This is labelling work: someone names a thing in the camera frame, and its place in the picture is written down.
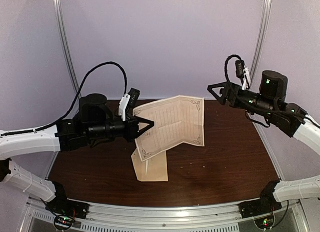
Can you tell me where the brown kraft envelope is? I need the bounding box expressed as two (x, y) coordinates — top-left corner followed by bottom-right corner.
(131, 149), (169, 182)

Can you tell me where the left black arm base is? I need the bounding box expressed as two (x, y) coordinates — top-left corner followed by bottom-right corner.
(45, 181), (89, 219)

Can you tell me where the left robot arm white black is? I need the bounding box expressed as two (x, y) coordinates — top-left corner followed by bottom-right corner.
(0, 90), (155, 214)

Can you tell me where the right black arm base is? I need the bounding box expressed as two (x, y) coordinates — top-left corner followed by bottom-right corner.
(238, 180), (282, 218)

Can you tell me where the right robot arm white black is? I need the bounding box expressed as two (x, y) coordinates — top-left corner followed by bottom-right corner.
(207, 70), (320, 213)

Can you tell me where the left round circuit board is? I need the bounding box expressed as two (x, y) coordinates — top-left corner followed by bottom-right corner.
(53, 215), (75, 230)

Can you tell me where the round circuit board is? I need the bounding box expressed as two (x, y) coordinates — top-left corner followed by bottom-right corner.
(254, 215), (275, 230)
(53, 215), (75, 230)

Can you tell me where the right round circuit board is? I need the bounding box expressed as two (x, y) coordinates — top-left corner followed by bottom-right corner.
(254, 215), (275, 230)

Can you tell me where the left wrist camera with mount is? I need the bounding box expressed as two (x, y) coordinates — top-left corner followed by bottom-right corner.
(118, 88), (141, 121)

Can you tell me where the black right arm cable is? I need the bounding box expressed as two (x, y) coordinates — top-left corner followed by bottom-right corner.
(224, 54), (308, 128)

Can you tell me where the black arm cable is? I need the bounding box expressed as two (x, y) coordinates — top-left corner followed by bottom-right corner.
(0, 62), (129, 138)
(224, 54), (308, 128)

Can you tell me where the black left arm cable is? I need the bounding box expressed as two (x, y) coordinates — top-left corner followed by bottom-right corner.
(0, 62), (129, 138)

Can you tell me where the front aluminium slotted rail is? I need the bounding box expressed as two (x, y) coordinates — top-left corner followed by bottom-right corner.
(24, 197), (308, 232)

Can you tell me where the right aluminium frame post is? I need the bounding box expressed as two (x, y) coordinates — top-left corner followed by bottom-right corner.
(251, 0), (272, 77)

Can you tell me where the aluminium frame post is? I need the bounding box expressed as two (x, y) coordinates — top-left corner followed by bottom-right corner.
(251, 0), (272, 77)
(53, 0), (80, 93)

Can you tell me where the left aluminium frame post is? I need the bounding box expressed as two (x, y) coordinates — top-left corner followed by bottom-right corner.
(53, 0), (80, 93)

